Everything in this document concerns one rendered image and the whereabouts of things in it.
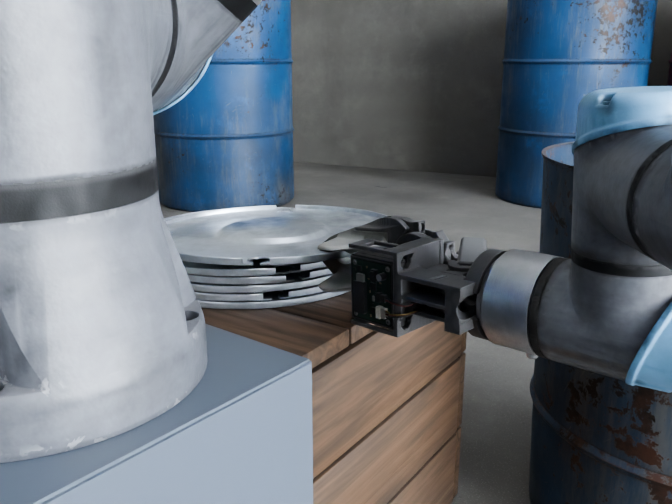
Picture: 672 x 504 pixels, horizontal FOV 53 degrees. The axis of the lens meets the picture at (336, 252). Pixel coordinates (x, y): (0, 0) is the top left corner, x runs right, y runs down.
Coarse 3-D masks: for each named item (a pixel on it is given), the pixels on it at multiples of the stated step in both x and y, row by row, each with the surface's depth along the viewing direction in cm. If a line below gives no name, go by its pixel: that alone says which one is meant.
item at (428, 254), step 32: (352, 256) 56; (384, 256) 55; (416, 256) 55; (448, 256) 58; (480, 256) 52; (352, 288) 57; (384, 288) 55; (416, 288) 55; (448, 288) 50; (352, 320) 58; (384, 320) 55; (416, 320) 56; (448, 320) 50
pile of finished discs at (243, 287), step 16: (288, 208) 94; (192, 272) 67; (208, 272) 67; (224, 272) 67; (240, 272) 67; (256, 272) 67; (272, 272) 67; (288, 272) 71; (304, 272) 70; (320, 272) 69; (208, 288) 67; (224, 288) 67; (240, 288) 67; (256, 288) 67; (272, 288) 68; (288, 288) 68; (304, 288) 71; (208, 304) 68; (224, 304) 68; (240, 304) 67; (256, 304) 68; (272, 304) 68; (288, 304) 68
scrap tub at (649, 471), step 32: (544, 160) 83; (544, 192) 83; (544, 224) 83; (544, 384) 85; (576, 384) 78; (608, 384) 74; (544, 416) 85; (576, 416) 79; (608, 416) 75; (640, 416) 72; (544, 448) 86; (576, 448) 79; (608, 448) 75; (640, 448) 73; (544, 480) 87; (576, 480) 80; (608, 480) 76; (640, 480) 74
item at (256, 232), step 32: (192, 224) 83; (224, 224) 82; (256, 224) 79; (288, 224) 79; (320, 224) 78; (352, 224) 81; (192, 256) 65; (224, 256) 67; (256, 256) 67; (288, 256) 64; (320, 256) 65
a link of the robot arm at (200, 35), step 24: (192, 0) 36; (216, 0) 37; (240, 0) 38; (192, 24) 37; (216, 24) 38; (240, 24) 41; (192, 48) 38; (216, 48) 41; (168, 72) 36; (192, 72) 41; (168, 96) 41
